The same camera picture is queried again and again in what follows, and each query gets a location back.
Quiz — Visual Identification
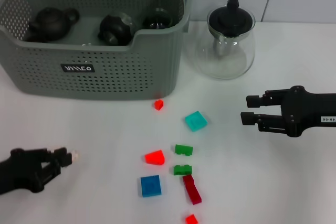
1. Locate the orange-red sloped brick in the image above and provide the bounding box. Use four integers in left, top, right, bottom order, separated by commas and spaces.
144, 150, 166, 166

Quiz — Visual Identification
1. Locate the teal square flat brick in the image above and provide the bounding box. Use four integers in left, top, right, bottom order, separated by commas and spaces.
184, 110, 208, 132

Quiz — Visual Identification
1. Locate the black glass teapot lid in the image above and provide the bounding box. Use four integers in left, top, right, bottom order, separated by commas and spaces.
209, 0, 256, 38

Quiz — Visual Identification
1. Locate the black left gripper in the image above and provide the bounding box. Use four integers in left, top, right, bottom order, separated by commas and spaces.
0, 147, 73, 196

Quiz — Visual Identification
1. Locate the dark red long brick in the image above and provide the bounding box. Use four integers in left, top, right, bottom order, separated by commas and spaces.
182, 174, 202, 206

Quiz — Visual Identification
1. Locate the dark clay teapot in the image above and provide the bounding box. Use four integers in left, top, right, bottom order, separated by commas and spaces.
26, 6, 80, 43

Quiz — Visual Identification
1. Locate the blue square flat brick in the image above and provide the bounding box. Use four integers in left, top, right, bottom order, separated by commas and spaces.
140, 175, 162, 198

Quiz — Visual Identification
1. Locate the green toy brick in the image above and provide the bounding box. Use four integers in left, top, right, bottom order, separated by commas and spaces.
173, 165, 193, 176
175, 144, 194, 157

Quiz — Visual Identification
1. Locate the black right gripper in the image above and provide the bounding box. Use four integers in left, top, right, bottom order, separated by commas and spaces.
240, 86, 336, 137

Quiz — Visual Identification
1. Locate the clear glass teapot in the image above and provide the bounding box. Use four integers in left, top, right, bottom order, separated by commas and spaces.
183, 0, 257, 80

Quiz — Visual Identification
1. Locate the steel tea infuser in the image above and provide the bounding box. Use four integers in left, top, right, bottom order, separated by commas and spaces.
213, 37, 231, 57

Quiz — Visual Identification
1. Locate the grey-green perforated storage bin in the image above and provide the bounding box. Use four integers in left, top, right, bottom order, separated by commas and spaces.
0, 0, 196, 101

